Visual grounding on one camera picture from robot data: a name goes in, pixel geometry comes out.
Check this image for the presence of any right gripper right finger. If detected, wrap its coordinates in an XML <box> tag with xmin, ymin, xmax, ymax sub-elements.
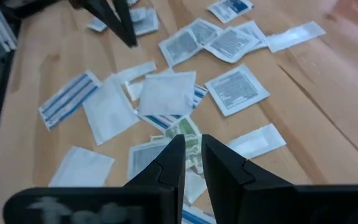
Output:
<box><xmin>201</xmin><ymin>134</ymin><xmax>293</xmax><ymax>224</ymax></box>

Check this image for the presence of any blue striped bandage packet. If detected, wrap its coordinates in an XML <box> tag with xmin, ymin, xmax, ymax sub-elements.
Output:
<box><xmin>137</xmin><ymin>83</ymin><xmax>209</xmax><ymax>131</ymax></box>
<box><xmin>181</xmin><ymin>203</ymin><xmax>217</xmax><ymax>224</ymax></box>
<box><xmin>38</xmin><ymin>70</ymin><xmax>102</xmax><ymax>131</ymax></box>

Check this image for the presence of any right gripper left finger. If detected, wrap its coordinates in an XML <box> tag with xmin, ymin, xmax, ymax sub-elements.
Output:
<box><xmin>124</xmin><ymin>134</ymin><xmax>186</xmax><ymax>189</ymax></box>

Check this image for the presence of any large plain white gauze packet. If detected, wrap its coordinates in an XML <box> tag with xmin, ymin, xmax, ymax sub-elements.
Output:
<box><xmin>48</xmin><ymin>146</ymin><xmax>116</xmax><ymax>187</ymax></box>

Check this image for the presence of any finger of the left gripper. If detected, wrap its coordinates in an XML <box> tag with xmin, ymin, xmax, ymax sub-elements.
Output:
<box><xmin>112</xmin><ymin>0</ymin><xmax>138</xmax><ymax>47</ymax></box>
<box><xmin>68</xmin><ymin>0</ymin><xmax>136</xmax><ymax>47</ymax></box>

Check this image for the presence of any white packet with blue label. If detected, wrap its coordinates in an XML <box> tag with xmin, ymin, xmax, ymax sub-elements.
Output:
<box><xmin>208</xmin><ymin>0</ymin><xmax>254</xmax><ymax>24</ymax></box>

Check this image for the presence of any white packet with grey print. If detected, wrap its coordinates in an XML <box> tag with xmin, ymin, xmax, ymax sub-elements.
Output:
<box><xmin>86</xmin><ymin>17</ymin><xmax>108</xmax><ymax>33</ymax></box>

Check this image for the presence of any white packet with green print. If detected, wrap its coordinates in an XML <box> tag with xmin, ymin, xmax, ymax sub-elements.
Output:
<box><xmin>185</xmin><ymin>136</ymin><xmax>204</xmax><ymax>175</ymax></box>
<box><xmin>165</xmin><ymin>115</ymin><xmax>202</xmax><ymax>138</ymax></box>

